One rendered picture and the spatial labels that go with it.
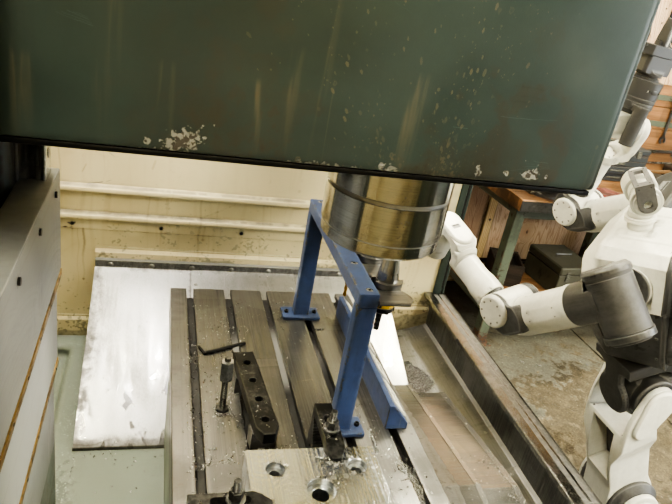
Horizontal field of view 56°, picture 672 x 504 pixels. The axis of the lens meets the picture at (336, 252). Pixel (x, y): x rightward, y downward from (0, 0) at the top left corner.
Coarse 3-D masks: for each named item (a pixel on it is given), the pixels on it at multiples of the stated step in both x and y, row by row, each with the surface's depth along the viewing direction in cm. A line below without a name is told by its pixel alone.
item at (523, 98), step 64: (0, 0) 51; (64, 0) 52; (128, 0) 53; (192, 0) 54; (256, 0) 56; (320, 0) 57; (384, 0) 58; (448, 0) 59; (512, 0) 61; (576, 0) 62; (640, 0) 64; (0, 64) 53; (64, 64) 54; (128, 64) 55; (192, 64) 57; (256, 64) 58; (320, 64) 59; (384, 64) 61; (448, 64) 62; (512, 64) 64; (576, 64) 65; (0, 128) 56; (64, 128) 57; (128, 128) 58; (192, 128) 59; (256, 128) 61; (320, 128) 62; (384, 128) 64; (448, 128) 65; (512, 128) 67; (576, 128) 69; (576, 192) 73
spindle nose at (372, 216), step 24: (336, 192) 76; (360, 192) 74; (384, 192) 73; (408, 192) 73; (432, 192) 74; (336, 216) 77; (360, 216) 75; (384, 216) 74; (408, 216) 74; (432, 216) 76; (336, 240) 78; (360, 240) 76; (384, 240) 75; (408, 240) 76; (432, 240) 78
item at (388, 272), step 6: (384, 264) 120; (390, 264) 119; (396, 264) 120; (378, 270) 122; (384, 270) 120; (390, 270) 120; (396, 270) 120; (378, 276) 121; (384, 276) 120; (390, 276) 120; (396, 276) 120; (384, 282) 120; (390, 282) 120; (396, 282) 121
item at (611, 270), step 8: (608, 264) 125; (616, 264) 118; (624, 264) 118; (584, 272) 125; (592, 272) 119; (600, 272) 118; (608, 272) 117; (616, 272) 117; (624, 272) 118; (584, 280) 121; (592, 280) 119; (600, 280) 118; (600, 328) 126; (656, 328) 118; (624, 336) 117; (632, 336) 116; (640, 336) 116; (648, 336) 116; (608, 344) 120; (616, 344) 118; (624, 344) 117; (632, 344) 117
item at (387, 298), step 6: (384, 294) 118; (390, 294) 118; (396, 294) 119; (402, 294) 119; (384, 300) 116; (390, 300) 116; (396, 300) 117; (402, 300) 117; (408, 300) 118; (396, 306) 116; (402, 306) 116; (408, 306) 116
